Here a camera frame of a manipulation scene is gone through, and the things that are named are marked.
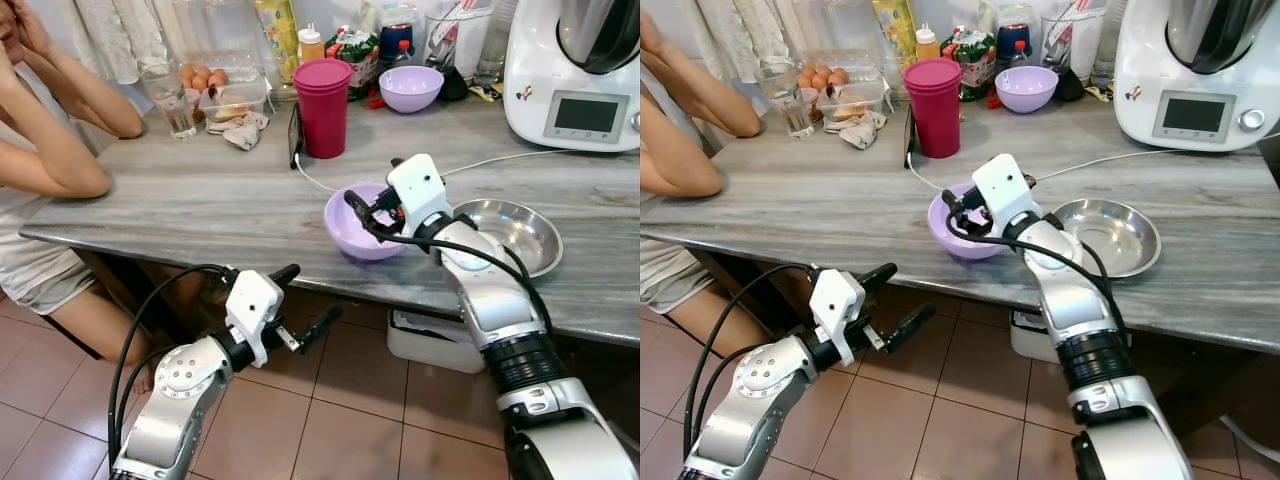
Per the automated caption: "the purple plastic bowl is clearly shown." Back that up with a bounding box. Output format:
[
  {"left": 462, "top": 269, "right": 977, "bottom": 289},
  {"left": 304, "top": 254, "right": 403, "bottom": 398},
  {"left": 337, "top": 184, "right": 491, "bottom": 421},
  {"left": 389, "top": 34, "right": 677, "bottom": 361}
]
[
  {"left": 995, "top": 66, "right": 1059, "bottom": 113},
  {"left": 378, "top": 66, "right": 445, "bottom": 114},
  {"left": 323, "top": 183, "right": 411, "bottom": 263},
  {"left": 927, "top": 183, "right": 1011, "bottom": 261}
]

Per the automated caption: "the person's left hand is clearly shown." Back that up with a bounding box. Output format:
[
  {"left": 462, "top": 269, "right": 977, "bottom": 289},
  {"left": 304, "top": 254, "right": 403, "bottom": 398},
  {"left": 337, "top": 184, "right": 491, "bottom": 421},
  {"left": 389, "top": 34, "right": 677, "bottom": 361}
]
[{"left": 8, "top": 0, "right": 56, "bottom": 56}]

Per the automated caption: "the magenta plastic tumbler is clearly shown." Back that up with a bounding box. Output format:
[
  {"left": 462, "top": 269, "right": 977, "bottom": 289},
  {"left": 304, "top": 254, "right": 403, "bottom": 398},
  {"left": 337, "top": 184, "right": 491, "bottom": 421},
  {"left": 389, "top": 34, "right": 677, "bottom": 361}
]
[
  {"left": 292, "top": 58, "right": 353, "bottom": 160},
  {"left": 903, "top": 57, "right": 963, "bottom": 159}
]

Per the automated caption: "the white plastic box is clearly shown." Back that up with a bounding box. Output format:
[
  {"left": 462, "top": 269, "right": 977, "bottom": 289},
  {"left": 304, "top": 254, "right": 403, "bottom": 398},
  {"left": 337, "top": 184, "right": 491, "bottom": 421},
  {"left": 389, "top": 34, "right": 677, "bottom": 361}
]
[
  {"left": 387, "top": 308, "right": 488, "bottom": 374},
  {"left": 1010, "top": 308, "right": 1066, "bottom": 363}
]

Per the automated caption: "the crumpled beige cloth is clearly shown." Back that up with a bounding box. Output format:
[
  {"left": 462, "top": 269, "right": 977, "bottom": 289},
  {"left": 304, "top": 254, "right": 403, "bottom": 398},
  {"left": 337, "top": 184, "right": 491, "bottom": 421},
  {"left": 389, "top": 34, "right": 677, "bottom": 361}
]
[
  {"left": 825, "top": 110, "right": 888, "bottom": 151},
  {"left": 207, "top": 112, "right": 269, "bottom": 151}
]

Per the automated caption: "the stainless steel plate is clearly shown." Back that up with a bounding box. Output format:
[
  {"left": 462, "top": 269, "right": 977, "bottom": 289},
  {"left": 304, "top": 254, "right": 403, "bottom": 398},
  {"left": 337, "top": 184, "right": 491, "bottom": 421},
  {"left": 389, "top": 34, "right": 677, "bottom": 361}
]
[
  {"left": 1050, "top": 198, "right": 1163, "bottom": 278},
  {"left": 452, "top": 199, "right": 564, "bottom": 278}
]

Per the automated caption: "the clear plastic food container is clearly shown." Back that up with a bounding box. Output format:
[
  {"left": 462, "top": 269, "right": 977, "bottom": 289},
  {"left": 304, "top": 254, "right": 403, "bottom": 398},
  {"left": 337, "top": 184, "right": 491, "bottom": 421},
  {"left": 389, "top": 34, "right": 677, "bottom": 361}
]
[
  {"left": 200, "top": 80, "right": 271, "bottom": 123},
  {"left": 820, "top": 80, "right": 889, "bottom": 123}
]

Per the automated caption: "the green and red packet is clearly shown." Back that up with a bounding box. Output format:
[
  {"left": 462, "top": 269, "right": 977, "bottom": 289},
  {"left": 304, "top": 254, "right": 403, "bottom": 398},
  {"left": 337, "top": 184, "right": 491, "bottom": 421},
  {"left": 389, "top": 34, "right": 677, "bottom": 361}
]
[
  {"left": 326, "top": 28, "right": 381, "bottom": 101},
  {"left": 942, "top": 28, "right": 998, "bottom": 101}
]

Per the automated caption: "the dark bottle with red cap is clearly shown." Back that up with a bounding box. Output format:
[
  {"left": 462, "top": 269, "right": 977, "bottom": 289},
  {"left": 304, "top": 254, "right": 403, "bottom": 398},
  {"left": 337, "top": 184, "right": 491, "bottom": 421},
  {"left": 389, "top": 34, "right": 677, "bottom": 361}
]
[
  {"left": 380, "top": 22, "right": 417, "bottom": 71},
  {"left": 996, "top": 22, "right": 1034, "bottom": 71}
]

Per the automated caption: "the clear plastic egg container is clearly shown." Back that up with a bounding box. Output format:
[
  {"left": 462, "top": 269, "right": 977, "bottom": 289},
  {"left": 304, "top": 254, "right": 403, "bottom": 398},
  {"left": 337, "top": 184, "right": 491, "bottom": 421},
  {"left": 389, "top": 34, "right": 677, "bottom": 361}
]
[
  {"left": 178, "top": 52, "right": 263, "bottom": 101},
  {"left": 797, "top": 52, "right": 881, "bottom": 99}
]

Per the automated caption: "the yellow food packet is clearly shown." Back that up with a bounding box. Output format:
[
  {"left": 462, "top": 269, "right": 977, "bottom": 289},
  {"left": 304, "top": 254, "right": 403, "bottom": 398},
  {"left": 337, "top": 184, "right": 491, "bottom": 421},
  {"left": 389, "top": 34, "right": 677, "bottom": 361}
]
[
  {"left": 253, "top": 0, "right": 301, "bottom": 86},
  {"left": 872, "top": 0, "right": 916, "bottom": 71}
]

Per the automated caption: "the clear drinking glass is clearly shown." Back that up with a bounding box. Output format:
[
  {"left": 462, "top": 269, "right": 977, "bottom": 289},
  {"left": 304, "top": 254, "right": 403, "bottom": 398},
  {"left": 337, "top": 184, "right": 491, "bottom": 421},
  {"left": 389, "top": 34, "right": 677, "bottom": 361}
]
[
  {"left": 143, "top": 68, "right": 201, "bottom": 141},
  {"left": 765, "top": 68, "right": 821, "bottom": 139}
]

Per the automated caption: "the clear measuring jug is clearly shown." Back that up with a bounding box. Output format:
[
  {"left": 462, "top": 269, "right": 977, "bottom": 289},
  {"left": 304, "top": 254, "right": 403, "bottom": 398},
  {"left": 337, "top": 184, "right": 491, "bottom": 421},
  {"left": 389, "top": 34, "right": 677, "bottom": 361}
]
[
  {"left": 425, "top": 0, "right": 491, "bottom": 81},
  {"left": 1040, "top": 0, "right": 1106, "bottom": 81}
]

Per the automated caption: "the large clear plastic container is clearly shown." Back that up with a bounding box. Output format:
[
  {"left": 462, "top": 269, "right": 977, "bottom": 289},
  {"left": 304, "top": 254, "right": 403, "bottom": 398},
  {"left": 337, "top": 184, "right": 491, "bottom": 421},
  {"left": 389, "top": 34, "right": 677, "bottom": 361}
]
[
  {"left": 795, "top": 0, "right": 881, "bottom": 56},
  {"left": 175, "top": 0, "right": 261, "bottom": 56}
]

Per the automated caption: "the person in white shirt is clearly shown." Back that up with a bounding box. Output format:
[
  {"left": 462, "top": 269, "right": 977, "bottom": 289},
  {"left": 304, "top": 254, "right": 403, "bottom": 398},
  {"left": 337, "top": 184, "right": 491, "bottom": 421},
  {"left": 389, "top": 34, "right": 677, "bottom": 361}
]
[
  {"left": 0, "top": 60, "right": 216, "bottom": 396},
  {"left": 640, "top": 60, "right": 791, "bottom": 366}
]

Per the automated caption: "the white kitchen machine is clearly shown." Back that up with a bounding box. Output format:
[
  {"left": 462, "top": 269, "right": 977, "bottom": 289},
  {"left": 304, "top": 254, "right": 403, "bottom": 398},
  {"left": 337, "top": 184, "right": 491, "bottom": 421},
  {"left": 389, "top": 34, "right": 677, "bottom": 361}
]
[
  {"left": 503, "top": 0, "right": 641, "bottom": 153},
  {"left": 1113, "top": 0, "right": 1280, "bottom": 153}
]

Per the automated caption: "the white lace curtain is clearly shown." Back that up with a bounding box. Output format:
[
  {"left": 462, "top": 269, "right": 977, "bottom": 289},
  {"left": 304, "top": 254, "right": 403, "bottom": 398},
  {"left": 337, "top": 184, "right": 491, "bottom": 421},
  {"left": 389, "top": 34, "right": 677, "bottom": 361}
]
[
  {"left": 695, "top": 0, "right": 791, "bottom": 86},
  {"left": 60, "top": 0, "right": 171, "bottom": 86}
]

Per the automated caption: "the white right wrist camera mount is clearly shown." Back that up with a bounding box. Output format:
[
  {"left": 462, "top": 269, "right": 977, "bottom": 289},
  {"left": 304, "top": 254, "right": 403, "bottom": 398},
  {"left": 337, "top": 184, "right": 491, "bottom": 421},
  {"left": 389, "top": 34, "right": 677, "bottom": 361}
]
[
  {"left": 386, "top": 154, "right": 453, "bottom": 238},
  {"left": 972, "top": 154, "right": 1036, "bottom": 236}
]

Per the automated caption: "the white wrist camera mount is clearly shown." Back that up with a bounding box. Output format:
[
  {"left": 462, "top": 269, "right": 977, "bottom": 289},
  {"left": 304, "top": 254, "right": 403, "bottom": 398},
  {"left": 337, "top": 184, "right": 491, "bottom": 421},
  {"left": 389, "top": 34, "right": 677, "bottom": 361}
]
[
  {"left": 386, "top": 154, "right": 453, "bottom": 238},
  {"left": 808, "top": 268, "right": 867, "bottom": 366},
  {"left": 972, "top": 154, "right": 1036, "bottom": 236},
  {"left": 225, "top": 270, "right": 286, "bottom": 366}
]

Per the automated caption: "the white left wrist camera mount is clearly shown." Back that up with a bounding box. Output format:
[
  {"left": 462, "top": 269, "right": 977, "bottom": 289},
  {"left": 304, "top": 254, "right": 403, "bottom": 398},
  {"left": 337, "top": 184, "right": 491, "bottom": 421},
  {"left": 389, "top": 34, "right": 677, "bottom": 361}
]
[
  {"left": 225, "top": 270, "right": 286, "bottom": 366},
  {"left": 808, "top": 268, "right": 867, "bottom": 366}
]

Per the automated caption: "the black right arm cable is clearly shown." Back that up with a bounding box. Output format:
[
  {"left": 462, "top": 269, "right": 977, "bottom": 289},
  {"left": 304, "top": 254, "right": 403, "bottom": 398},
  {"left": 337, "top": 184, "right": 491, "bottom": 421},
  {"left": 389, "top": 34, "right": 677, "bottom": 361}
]
[
  {"left": 370, "top": 225, "right": 556, "bottom": 336},
  {"left": 950, "top": 225, "right": 1131, "bottom": 341}
]

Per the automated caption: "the white charging cable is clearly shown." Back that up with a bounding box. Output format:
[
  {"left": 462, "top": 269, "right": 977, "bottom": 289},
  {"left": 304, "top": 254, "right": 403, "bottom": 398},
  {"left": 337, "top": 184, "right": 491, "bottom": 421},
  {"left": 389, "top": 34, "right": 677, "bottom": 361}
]
[
  {"left": 294, "top": 148, "right": 571, "bottom": 194},
  {"left": 908, "top": 148, "right": 1181, "bottom": 193}
]

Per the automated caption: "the white floor cable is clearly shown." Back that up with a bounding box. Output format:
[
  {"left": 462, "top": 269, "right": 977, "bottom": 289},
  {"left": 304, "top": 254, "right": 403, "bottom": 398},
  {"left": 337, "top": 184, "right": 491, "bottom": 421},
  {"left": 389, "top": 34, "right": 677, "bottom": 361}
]
[{"left": 1222, "top": 412, "right": 1280, "bottom": 463}]

